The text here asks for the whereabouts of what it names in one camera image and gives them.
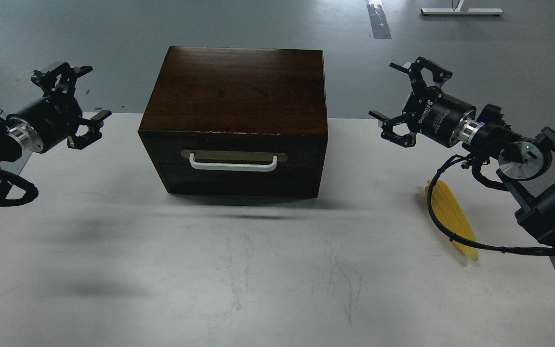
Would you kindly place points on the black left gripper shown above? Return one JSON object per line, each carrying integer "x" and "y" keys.
{"x": 57, "y": 114}

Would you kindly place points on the white metal stand base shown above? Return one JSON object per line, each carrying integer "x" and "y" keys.
{"x": 463, "y": 7}

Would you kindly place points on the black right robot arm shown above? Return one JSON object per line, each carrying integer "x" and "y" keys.
{"x": 498, "y": 157}

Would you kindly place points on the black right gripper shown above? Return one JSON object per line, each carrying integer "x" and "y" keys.
{"x": 439, "y": 118}

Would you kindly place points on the dark wooden cabinet box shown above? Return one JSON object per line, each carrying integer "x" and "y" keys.
{"x": 237, "y": 108}

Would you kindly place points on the grey floor tape strip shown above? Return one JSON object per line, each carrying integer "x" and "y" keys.
{"x": 378, "y": 20}

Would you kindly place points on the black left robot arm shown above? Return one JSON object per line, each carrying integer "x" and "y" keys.
{"x": 15, "y": 141}

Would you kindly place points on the wooden drawer with white handle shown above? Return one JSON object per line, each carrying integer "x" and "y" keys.
{"x": 283, "y": 181}

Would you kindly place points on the yellow toy corn cob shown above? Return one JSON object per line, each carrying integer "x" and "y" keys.
{"x": 455, "y": 219}

